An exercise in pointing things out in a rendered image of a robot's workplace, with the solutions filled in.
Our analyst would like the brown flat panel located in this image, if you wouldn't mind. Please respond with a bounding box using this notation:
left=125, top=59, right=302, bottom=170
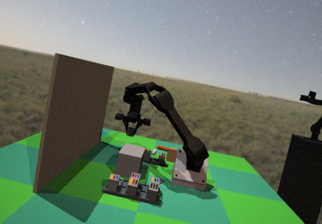
left=33, top=53, right=114, bottom=193

